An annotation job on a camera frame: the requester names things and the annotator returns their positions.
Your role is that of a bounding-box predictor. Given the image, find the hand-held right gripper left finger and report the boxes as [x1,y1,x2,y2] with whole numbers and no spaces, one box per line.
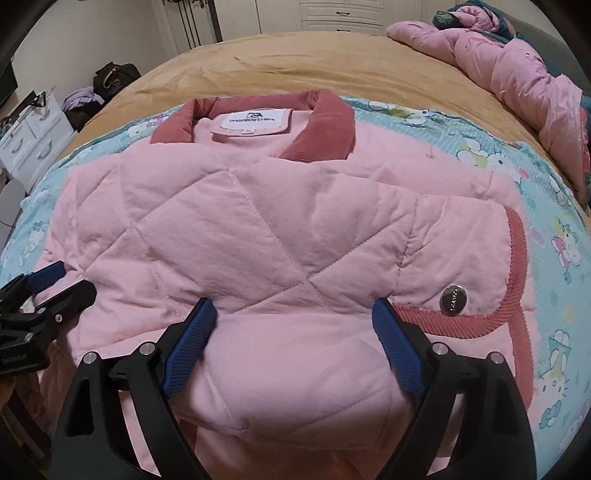
[50,298,219,480]

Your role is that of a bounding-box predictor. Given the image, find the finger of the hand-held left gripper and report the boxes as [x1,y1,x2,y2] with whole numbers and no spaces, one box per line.
[0,261,68,302]
[33,280,99,325]

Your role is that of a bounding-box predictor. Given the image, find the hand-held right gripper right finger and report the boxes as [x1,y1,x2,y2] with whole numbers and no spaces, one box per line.
[369,298,532,480]

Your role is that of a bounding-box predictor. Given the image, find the pink quilted jacket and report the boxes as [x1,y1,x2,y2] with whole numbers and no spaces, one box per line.
[39,89,540,480]

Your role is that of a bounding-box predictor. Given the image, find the purple clothes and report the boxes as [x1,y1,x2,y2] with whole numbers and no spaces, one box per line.
[62,85,105,114]

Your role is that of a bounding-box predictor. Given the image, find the white drawer chest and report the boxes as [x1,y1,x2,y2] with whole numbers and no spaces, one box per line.
[0,93,78,191]

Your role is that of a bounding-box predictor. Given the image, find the blue cartoon printed blanket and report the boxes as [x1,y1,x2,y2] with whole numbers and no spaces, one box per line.
[0,96,591,464]

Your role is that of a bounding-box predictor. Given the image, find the black television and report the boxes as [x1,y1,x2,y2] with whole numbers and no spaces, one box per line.
[0,59,19,108]

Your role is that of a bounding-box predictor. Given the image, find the black bag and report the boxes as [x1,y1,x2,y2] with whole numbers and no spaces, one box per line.
[92,62,142,100]

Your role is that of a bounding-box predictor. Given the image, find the white door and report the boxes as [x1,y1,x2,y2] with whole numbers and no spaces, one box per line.
[163,0,223,57]

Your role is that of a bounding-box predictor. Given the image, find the tan bed sheet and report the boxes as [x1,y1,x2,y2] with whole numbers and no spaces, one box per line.
[74,31,588,217]

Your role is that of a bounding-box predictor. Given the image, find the white wardrobe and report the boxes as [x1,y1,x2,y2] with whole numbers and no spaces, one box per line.
[217,0,435,48]

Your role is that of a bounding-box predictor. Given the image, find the grey quilted headboard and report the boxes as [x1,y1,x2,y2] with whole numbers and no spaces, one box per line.
[503,0,591,95]

